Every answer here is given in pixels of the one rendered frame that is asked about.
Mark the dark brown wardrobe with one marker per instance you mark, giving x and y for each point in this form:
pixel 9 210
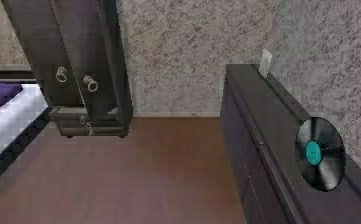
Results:
pixel 88 50

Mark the dark brown dresser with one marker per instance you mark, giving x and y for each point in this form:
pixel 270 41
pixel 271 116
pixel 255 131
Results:
pixel 264 150

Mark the small white card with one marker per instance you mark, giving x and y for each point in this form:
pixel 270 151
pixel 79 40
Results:
pixel 265 63

